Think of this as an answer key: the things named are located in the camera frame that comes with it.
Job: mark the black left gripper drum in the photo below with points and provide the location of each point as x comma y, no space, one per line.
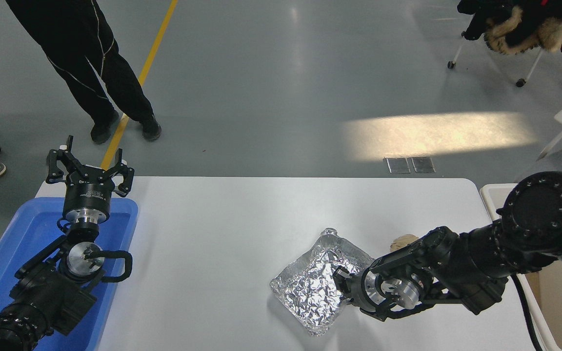
88,192

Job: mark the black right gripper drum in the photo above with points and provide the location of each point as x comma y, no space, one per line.
358,288

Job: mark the foil tray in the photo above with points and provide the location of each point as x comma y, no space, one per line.
310,287

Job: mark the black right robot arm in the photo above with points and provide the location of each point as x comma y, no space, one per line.
544,209

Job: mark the metal floor outlet plate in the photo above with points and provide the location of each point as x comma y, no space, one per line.
423,164
398,165

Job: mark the crumpled tan paper ball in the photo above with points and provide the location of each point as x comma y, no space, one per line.
403,240

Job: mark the blue plastic tray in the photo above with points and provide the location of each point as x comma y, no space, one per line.
27,229

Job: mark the large pale bin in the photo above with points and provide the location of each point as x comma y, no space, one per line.
491,195

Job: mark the grey chair with white armrest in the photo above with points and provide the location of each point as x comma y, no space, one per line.
561,163

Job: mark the white-legged wheeled chair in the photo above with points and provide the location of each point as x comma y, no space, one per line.
534,66

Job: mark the black coat with fur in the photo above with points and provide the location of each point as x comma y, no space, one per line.
530,24

